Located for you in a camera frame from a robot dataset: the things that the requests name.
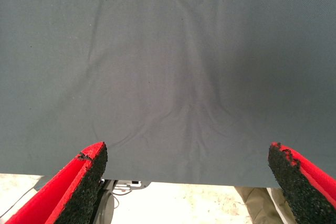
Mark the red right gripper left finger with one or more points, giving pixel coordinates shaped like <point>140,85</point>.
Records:
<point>65,192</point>

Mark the dark grey table cloth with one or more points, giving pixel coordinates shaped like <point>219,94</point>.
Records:
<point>157,51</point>

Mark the black table frame leg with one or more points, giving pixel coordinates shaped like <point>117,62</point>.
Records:
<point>106,205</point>

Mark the white box under table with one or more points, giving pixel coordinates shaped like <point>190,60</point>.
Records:
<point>134,185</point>

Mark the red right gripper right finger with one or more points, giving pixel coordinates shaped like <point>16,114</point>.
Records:
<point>304,190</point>

